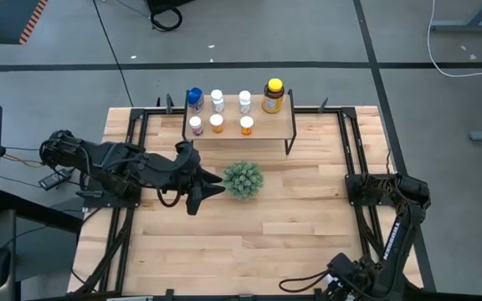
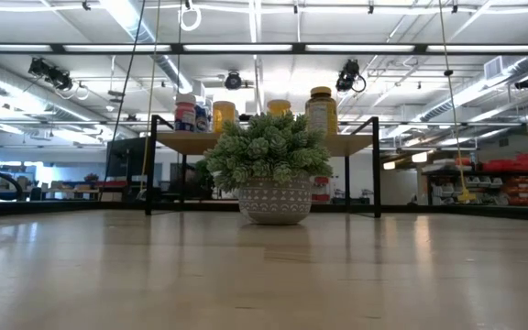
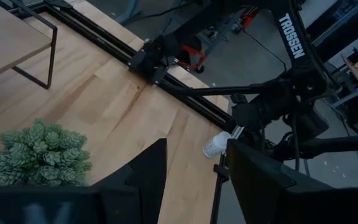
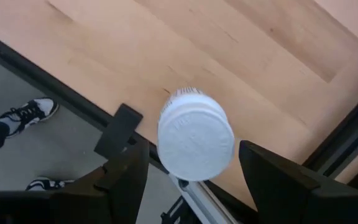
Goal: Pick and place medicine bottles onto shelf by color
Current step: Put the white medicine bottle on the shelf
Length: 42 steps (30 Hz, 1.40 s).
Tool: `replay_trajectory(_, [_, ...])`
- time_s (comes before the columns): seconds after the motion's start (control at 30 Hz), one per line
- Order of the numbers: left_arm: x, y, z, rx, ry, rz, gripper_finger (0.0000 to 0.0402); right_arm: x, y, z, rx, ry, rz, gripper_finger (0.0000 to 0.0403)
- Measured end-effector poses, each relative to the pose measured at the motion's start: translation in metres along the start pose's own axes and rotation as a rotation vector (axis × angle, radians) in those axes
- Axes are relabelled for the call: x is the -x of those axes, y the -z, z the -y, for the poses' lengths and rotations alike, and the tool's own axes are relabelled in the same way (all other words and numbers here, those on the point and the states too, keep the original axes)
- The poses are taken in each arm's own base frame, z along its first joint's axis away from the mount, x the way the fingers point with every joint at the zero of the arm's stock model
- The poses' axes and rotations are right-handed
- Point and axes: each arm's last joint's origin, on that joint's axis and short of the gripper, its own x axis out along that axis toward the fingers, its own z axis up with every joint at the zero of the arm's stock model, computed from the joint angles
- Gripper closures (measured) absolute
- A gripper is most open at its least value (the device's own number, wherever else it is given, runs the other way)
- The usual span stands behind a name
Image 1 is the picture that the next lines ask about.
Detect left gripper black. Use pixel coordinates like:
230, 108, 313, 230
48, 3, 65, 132
168, 140, 227, 217

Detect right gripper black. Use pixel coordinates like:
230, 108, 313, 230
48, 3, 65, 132
327, 252, 378, 301

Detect clear bottle round white cap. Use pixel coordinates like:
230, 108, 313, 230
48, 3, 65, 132
210, 89, 226, 114

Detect blue cap medicine bottle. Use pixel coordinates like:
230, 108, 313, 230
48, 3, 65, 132
187, 87, 205, 115

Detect clear bottle tabbed white cap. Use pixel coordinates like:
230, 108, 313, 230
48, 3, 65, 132
238, 89, 252, 115

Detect amber bottle yellow cap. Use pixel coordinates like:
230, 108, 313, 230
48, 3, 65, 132
261, 77, 286, 115

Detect wooden shelf black metal legs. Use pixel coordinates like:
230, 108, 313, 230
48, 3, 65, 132
182, 89, 297, 156

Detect green artificial plant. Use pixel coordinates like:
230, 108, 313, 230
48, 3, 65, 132
219, 161, 265, 201

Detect black power adapter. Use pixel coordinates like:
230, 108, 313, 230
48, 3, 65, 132
38, 169, 73, 191

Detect black side desk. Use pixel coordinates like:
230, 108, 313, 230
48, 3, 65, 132
0, 190, 84, 301

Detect black equipment box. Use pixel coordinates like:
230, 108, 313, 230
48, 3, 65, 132
145, 0, 196, 14

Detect black mat orange striped edges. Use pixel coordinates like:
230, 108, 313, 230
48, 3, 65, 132
0, 0, 49, 46

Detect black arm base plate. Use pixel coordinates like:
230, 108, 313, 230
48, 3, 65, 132
345, 173, 397, 207
75, 175, 144, 209

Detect black coiled cable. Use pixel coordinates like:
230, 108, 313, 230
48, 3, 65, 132
149, 6, 183, 33

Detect long black floor cable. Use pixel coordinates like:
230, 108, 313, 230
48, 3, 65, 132
92, 0, 136, 108

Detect yellow cable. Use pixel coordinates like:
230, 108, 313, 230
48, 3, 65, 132
1, 153, 44, 167

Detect white floor cable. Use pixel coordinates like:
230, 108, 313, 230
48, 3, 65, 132
426, 0, 482, 79

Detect grey desk leg frame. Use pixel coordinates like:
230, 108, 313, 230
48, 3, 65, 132
428, 0, 482, 33

